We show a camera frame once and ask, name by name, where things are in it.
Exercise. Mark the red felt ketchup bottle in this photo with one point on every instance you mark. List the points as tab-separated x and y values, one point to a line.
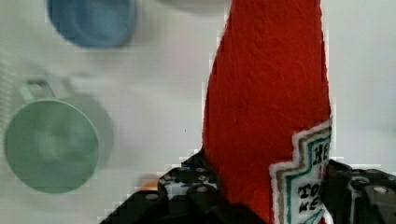
268	126

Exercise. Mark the green metal cup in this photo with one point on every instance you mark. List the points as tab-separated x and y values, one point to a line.
56	145

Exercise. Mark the orange slice toy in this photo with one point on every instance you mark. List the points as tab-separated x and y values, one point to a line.
151	185

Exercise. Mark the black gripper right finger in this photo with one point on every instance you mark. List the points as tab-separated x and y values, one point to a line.
357	196

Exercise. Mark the blue bowl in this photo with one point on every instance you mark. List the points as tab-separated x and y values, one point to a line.
93	23

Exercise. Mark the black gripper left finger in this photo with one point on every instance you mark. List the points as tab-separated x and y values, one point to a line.
194	181

